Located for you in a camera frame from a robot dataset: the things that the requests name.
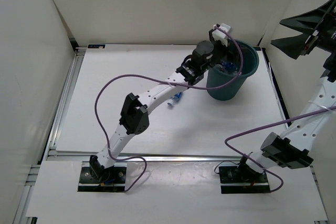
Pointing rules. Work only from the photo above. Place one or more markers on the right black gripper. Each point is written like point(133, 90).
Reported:
point(319, 19)

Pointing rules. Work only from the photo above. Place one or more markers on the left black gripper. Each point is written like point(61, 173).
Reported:
point(227, 56)

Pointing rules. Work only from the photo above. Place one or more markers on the blue label bottle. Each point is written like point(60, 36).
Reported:
point(174, 99)
point(229, 68)

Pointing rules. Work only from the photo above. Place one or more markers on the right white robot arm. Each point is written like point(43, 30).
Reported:
point(291, 148)

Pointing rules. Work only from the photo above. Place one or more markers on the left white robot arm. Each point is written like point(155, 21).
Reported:
point(134, 116)

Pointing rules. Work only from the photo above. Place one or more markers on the dark green plastic bin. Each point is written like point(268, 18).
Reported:
point(223, 87)

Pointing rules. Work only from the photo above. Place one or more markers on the blue sticker label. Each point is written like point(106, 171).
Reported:
point(96, 46)

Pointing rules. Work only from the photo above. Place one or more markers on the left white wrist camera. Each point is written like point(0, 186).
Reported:
point(220, 32)

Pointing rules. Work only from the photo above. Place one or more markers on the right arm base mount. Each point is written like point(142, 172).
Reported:
point(233, 181)

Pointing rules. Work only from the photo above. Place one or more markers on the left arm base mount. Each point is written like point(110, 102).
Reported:
point(112, 182)

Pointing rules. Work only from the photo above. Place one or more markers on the aluminium table rail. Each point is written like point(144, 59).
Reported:
point(54, 155)

